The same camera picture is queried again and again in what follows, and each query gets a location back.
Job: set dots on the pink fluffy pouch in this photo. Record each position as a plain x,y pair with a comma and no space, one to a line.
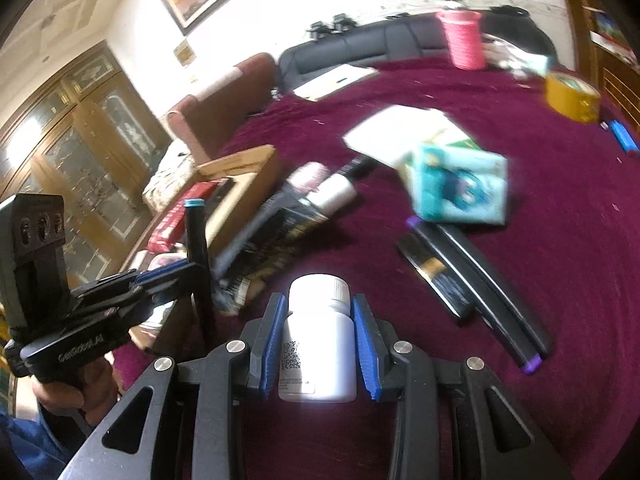
310,175

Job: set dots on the white cylinder bottle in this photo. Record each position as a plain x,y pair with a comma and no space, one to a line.
335,195

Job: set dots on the pink knitted sleeve bottle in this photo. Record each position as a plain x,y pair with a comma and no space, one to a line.
462,40

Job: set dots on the yellow tape roll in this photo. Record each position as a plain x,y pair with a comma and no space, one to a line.
572,97

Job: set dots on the wooden bookshelf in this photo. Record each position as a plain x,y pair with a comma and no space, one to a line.
610,20

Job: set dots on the white pill bottle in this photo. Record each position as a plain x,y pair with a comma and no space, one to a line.
320,340

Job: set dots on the black leather sofa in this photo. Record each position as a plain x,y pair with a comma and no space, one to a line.
375,42

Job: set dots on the black marker purple cap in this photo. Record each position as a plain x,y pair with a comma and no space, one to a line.
480,302

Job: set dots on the red foil packet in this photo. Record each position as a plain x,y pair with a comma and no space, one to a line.
175,215

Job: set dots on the black gold lipstick tube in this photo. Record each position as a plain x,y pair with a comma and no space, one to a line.
435,280

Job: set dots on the black marker teal cap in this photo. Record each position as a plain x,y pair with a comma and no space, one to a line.
197,240

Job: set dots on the wooden glass door cabinet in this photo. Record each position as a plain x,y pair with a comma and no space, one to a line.
85,160

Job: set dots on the white flat box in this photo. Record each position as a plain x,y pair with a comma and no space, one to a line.
385,132

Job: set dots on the person's left hand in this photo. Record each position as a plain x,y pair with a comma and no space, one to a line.
95,390

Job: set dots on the white teal plastic packet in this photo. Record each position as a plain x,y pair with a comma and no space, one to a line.
520,62

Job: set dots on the black charger device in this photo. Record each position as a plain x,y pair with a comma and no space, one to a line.
319,30
344,21

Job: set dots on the cardboard box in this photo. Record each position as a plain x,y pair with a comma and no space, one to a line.
250,170

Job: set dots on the blue lighter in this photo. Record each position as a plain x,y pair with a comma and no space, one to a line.
624,136

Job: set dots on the white notepad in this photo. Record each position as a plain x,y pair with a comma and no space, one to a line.
335,82

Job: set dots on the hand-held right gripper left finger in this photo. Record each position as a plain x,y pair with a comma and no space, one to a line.
272,350

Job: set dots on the floral blanket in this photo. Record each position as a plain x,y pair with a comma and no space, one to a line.
167,175

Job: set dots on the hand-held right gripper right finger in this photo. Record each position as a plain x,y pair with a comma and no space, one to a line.
367,350

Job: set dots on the teal tissue pack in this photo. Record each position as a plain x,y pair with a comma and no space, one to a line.
460,185

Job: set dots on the person's left forearm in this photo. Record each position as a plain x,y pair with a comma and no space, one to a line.
30,445

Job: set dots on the brown armchair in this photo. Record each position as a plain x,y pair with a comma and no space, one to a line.
225,100

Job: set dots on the gold wall plaque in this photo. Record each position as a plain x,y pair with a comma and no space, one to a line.
183,52

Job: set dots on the black printed packet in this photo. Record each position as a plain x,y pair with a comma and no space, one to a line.
270,240

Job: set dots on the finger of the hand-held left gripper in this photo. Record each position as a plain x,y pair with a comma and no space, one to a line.
160,274
150,302

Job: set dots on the black bag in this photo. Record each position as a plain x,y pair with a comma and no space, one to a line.
520,30

